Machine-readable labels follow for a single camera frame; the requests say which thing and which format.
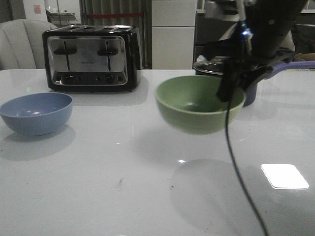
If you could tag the blue bowl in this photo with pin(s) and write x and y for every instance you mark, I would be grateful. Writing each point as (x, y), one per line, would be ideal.
(37, 114)

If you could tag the white refrigerator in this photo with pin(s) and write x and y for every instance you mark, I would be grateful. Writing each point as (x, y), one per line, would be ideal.
(173, 28)

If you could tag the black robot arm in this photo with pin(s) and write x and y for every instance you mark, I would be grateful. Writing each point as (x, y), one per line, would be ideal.
(255, 43)

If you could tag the beige chair left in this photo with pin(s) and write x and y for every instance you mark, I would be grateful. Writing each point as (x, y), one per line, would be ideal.
(21, 44)

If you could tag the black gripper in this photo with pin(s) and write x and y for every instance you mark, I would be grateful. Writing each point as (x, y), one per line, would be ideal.
(237, 76)

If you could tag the glass pot lid blue knob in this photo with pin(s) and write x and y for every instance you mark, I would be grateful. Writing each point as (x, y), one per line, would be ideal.
(208, 67)

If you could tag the green bowl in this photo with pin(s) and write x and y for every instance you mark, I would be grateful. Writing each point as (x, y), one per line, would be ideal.
(190, 104)

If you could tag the dark blue saucepan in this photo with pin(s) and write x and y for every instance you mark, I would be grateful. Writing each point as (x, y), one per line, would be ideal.
(277, 67)

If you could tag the black and chrome toaster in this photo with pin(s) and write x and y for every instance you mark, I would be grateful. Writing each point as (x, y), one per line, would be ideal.
(93, 58)

